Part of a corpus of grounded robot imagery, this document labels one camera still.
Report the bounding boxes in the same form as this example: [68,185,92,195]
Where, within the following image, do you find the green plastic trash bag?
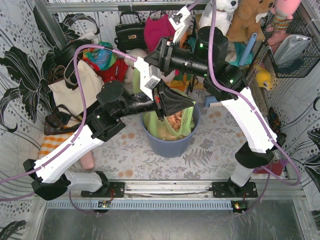
[132,68,196,141]

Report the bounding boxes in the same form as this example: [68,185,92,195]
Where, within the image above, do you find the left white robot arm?
[23,80,194,201]

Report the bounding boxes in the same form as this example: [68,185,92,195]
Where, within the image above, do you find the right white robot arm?
[144,26,285,198]

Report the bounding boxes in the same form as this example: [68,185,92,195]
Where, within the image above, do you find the magenta hanging cloth bag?
[144,14,176,52]

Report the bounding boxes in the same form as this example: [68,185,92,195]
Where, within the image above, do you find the blue plastic trash bin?
[140,104,200,158]

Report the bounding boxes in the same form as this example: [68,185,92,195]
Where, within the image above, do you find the cream canvas tote bag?
[47,59,106,117]

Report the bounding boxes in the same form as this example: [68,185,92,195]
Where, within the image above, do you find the brown leather bag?
[44,104,82,136]

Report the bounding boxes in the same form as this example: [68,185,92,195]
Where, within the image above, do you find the crumpled brown paper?
[166,111,183,132]

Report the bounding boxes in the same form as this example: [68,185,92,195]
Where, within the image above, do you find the white plush lamb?
[123,48,148,83]

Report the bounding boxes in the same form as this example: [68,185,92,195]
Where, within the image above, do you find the red folded cloth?
[96,58,129,83]

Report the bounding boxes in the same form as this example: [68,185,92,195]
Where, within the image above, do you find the black leather handbag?
[114,11,148,52]

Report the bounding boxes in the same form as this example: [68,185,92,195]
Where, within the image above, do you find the colourful scarf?
[82,48,117,71]

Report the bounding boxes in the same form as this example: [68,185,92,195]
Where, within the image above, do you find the teal folded cloth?
[187,37,253,67]

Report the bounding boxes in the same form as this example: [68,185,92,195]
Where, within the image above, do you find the white plush dog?
[198,0,239,36]

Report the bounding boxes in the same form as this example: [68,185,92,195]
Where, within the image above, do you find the brown plush bear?
[226,0,275,42]

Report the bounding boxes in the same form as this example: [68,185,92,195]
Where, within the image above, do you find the pink glasses case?
[80,151,95,171]

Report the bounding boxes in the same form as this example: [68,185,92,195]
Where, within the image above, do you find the yellow plush duck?
[253,61,272,91]

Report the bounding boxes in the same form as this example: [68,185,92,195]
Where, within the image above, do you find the black curved hat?
[54,39,92,67]

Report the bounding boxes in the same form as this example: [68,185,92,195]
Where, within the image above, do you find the orange checked towel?
[38,133,73,159]

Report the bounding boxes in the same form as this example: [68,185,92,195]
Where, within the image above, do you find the silver foil pouch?
[273,34,312,65]

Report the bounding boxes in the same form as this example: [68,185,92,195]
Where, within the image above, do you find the pink plush toy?
[265,0,301,32]

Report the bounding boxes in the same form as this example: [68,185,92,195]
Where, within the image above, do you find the colourful sock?
[253,157,288,176]

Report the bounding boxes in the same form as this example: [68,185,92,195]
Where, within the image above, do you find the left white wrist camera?
[134,56,161,101]

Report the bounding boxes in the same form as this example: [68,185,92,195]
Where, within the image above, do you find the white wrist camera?
[169,6,193,48]
[134,56,161,101]

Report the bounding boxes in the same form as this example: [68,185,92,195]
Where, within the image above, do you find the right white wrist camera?
[169,6,193,48]

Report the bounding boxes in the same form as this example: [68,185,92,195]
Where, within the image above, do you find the metal base rail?
[46,180,258,212]

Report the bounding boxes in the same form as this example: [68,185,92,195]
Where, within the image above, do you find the black wire basket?
[261,12,320,78]

